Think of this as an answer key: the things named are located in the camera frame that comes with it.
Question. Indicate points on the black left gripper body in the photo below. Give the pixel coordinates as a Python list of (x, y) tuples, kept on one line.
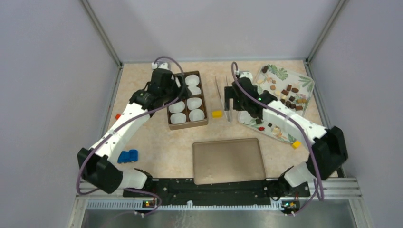
[(172, 93)]

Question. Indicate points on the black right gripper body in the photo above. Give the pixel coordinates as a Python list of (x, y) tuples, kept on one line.
[(238, 103)]

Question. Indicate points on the metal tweezers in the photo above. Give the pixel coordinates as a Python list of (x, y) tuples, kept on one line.
[(220, 93)]

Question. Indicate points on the brown chocolate box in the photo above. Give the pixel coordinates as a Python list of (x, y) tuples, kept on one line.
[(188, 123)]

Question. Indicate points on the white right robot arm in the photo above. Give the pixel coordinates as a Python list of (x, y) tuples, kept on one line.
[(326, 146)]

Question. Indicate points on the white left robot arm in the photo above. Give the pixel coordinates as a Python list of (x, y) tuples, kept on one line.
[(98, 163)]

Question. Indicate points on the white paper cup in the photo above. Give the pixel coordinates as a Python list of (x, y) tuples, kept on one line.
[(177, 107), (194, 103), (178, 118), (192, 80), (195, 90), (196, 115)]

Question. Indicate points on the yellow block centre table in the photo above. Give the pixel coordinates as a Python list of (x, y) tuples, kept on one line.
[(217, 114)]

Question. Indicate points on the floral white serving tray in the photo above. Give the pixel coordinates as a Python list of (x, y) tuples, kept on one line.
[(292, 89)]

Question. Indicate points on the gold box lid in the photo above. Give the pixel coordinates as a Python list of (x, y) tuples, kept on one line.
[(227, 161)]

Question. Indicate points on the yellow block near tray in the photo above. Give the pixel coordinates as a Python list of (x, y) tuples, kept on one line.
[(296, 144)]

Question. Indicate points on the blue toy car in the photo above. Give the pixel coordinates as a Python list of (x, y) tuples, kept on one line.
[(128, 156)]

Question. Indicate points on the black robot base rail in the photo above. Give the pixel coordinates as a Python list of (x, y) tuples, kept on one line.
[(246, 193)]

